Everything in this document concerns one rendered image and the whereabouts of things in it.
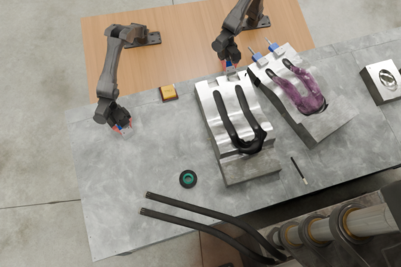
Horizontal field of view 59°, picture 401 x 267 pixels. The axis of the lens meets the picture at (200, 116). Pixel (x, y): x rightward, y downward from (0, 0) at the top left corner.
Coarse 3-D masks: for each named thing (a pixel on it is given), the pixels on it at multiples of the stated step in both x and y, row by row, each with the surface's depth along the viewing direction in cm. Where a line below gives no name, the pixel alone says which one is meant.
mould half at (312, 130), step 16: (288, 48) 182; (256, 64) 178; (272, 64) 178; (304, 64) 177; (272, 80) 174; (320, 80) 173; (272, 96) 172; (336, 96) 172; (288, 112) 167; (336, 112) 165; (352, 112) 165; (304, 128) 162; (320, 128) 161; (336, 128) 162
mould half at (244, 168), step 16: (224, 80) 170; (240, 80) 170; (208, 96) 166; (224, 96) 167; (208, 112) 164; (240, 112) 165; (256, 112) 165; (208, 128) 164; (224, 128) 159; (240, 128) 158; (272, 128) 157; (224, 144) 153; (272, 144) 162; (224, 160) 158; (240, 160) 159; (256, 160) 159; (272, 160) 160; (224, 176) 156; (240, 176) 156; (256, 176) 157
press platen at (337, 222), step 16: (336, 208) 89; (352, 208) 85; (336, 224) 85; (352, 240) 83; (368, 240) 83; (384, 240) 84; (400, 240) 84; (352, 256) 86; (368, 256) 82; (384, 256) 82; (400, 256) 82
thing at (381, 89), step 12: (360, 72) 184; (372, 72) 178; (384, 72) 180; (396, 72) 179; (372, 84) 178; (384, 84) 179; (396, 84) 177; (372, 96) 180; (384, 96) 174; (396, 96) 174
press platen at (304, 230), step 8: (312, 216) 109; (320, 216) 109; (304, 224) 108; (304, 232) 107; (304, 240) 108; (312, 240) 106; (336, 240) 107; (312, 248) 107; (320, 248) 106; (328, 248) 106; (336, 248) 106; (320, 256) 106; (328, 256) 106; (336, 256) 106; (344, 256) 105; (328, 264) 106; (336, 264) 105; (344, 264) 105; (352, 264) 105
